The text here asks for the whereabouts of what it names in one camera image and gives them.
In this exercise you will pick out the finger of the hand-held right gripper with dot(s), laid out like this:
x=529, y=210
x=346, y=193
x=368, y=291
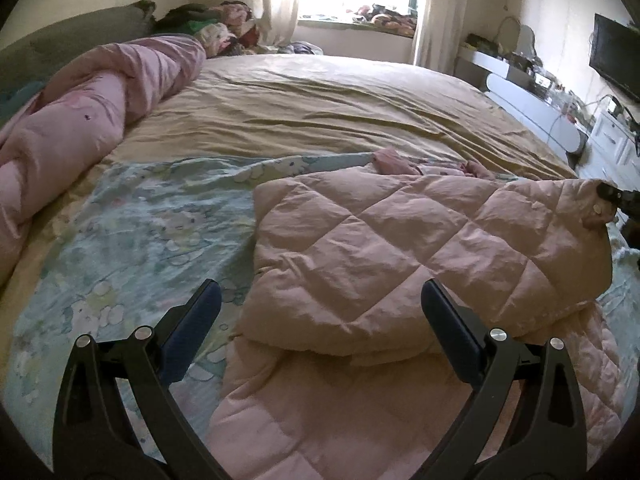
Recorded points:
x=610, y=194

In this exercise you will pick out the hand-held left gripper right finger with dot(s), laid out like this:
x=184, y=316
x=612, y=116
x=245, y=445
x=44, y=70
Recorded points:
x=450, y=335

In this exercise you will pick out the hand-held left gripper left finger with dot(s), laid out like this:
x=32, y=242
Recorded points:
x=192, y=335

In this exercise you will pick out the pink quilted coat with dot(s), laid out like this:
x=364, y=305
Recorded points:
x=375, y=240

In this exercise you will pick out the heap of clothes on windowsill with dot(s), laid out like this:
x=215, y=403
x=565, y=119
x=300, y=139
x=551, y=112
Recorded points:
x=385, y=19

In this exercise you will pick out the small heap of floor clothes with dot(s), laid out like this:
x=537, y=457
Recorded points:
x=300, y=49

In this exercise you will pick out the pile of mixed clothes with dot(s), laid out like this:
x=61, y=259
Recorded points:
x=220, y=30

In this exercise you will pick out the white chest of drawers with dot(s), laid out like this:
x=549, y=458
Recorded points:
x=607, y=140

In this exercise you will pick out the clutter of small toiletries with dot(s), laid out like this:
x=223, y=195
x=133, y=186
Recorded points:
x=555, y=92

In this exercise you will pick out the pale blue cartoon printed blanket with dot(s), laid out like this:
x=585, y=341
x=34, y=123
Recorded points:
x=150, y=220

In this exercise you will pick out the white dressing table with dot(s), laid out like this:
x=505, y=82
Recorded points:
x=525, y=105

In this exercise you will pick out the white framed vanity mirror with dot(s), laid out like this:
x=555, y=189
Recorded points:
x=525, y=37

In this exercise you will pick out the pink rolled duvet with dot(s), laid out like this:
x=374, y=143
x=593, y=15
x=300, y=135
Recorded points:
x=75, y=110

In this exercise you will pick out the cream curtain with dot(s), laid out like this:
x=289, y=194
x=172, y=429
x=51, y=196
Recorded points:
x=435, y=10
x=275, y=5

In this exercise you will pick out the large bed with beige sheet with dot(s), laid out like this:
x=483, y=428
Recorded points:
x=325, y=100

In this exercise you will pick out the grey padded headboard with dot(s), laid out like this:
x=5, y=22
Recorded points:
x=65, y=35

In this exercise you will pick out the black wall television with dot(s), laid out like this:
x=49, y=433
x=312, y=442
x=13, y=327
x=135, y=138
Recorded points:
x=617, y=55

